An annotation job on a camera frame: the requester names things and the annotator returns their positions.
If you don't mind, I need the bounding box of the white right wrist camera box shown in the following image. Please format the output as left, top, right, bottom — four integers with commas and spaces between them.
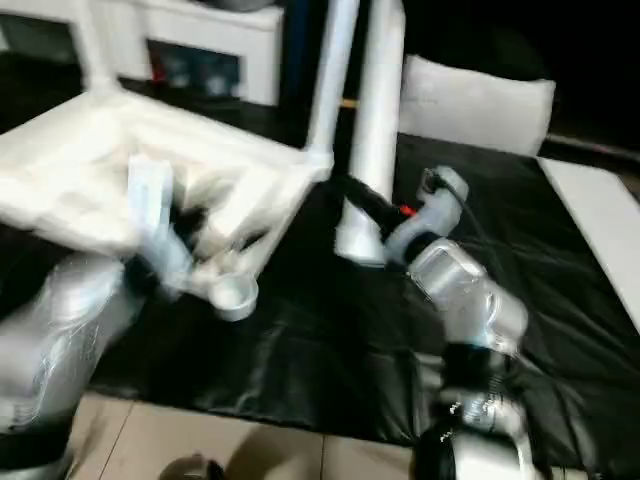
418, 168, 471, 233

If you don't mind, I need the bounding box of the white plastic bag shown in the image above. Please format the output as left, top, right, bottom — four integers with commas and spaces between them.
398, 55, 557, 158

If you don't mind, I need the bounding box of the white flat board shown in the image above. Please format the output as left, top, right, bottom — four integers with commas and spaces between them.
540, 157, 640, 333

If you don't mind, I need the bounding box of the black work mat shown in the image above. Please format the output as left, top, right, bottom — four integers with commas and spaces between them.
0, 50, 640, 451

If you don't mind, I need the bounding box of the white plastic table leg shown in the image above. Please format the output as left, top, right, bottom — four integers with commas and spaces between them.
333, 0, 406, 269
305, 0, 361, 166
70, 0, 121, 101

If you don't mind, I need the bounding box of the white plastic table top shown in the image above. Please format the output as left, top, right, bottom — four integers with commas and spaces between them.
0, 88, 336, 323

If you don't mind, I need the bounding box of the dark grey robot body part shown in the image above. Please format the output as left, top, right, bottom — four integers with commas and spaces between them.
160, 455, 227, 480

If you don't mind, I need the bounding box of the white cabinet with glass doors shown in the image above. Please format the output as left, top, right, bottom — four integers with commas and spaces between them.
0, 0, 286, 106

